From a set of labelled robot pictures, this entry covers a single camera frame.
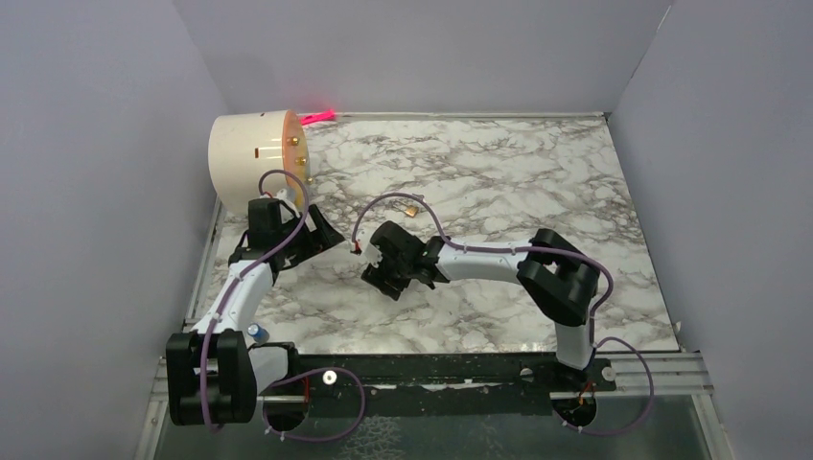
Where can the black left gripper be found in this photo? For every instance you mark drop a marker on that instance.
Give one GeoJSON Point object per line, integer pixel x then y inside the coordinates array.
{"type": "Point", "coordinates": [318, 240]}

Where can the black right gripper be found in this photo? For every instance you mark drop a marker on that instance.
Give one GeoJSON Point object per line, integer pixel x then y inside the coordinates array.
{"type": "Point", "coordinates": [378, 278]}

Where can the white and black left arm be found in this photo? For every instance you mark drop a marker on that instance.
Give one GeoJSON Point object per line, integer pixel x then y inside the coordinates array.
{"type": "Point", "coordinates": [214, 377]}

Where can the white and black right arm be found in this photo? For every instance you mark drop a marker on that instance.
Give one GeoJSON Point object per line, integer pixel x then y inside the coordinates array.
{"type": "Point", "coordinates": [559, 279]}

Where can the cream cylindrical container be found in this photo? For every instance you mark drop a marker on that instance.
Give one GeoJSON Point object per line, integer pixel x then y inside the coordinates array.
{"type": "Point", "coordinates": [242, 147]}

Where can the pink marker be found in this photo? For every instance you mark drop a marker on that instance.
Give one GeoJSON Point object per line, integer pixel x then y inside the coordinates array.
{"type": "Point", "coordinates": [320, 117]}

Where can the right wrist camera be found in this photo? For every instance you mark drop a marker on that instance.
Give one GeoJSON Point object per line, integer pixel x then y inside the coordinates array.
{"type": "Point", "coordinates": [370, 252]}

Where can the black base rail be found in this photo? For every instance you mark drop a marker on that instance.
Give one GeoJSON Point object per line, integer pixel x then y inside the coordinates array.
{"type": "Point", "coordinates": [411, 385]}

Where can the aluminium frame rail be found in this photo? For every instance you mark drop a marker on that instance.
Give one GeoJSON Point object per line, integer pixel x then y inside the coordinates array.
{"type": "Point", "coordinates": [673, 374]}

